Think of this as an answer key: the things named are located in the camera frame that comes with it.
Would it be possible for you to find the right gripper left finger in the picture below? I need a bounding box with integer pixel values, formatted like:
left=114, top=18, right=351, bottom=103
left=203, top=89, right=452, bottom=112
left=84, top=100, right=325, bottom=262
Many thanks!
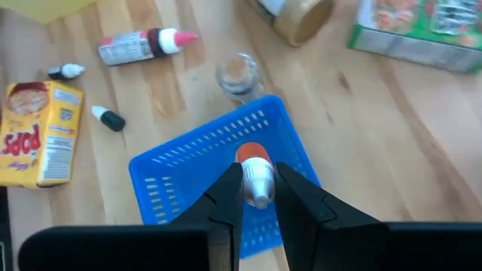
left=17, top=161, right=245, bottom=271

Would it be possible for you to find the blue plastic basket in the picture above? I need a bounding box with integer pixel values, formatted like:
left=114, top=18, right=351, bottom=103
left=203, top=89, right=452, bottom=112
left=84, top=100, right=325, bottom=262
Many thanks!
left=128, top=94, right=322, bottom=260

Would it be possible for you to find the small glass spice jar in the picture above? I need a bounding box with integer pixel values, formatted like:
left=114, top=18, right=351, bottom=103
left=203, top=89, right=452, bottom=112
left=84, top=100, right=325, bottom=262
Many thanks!
left=215, top=52, right=264, bottom=103

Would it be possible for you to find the yellow Corn Pops box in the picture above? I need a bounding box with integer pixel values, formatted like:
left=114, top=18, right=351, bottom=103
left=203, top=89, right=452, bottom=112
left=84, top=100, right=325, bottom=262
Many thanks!
left=0, top=80, right=85, bottom=189

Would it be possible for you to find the red food colouring bottle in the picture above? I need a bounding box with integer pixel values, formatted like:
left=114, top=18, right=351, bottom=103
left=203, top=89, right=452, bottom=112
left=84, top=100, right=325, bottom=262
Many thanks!
left=97, top=26, right=200, bottom=67

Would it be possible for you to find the Apple Jacks cereal box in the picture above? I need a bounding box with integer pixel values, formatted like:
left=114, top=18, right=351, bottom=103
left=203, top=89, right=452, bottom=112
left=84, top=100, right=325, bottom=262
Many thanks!
left=346, top=0, right=482, bottom=75

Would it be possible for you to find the black table frame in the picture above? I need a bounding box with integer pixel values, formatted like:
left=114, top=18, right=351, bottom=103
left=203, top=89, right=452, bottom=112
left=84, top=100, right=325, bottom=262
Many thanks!
left=0, top=186, right=14, bottom=271

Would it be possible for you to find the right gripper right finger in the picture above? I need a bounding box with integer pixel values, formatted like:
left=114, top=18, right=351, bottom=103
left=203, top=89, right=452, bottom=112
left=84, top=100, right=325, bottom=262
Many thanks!
left=273, top=161, right=482, bottom=271

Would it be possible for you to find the orange food colouring dropper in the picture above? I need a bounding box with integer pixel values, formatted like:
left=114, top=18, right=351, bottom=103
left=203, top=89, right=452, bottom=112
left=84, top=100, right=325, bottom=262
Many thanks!
left=235, top=142, right=276, bottom=210

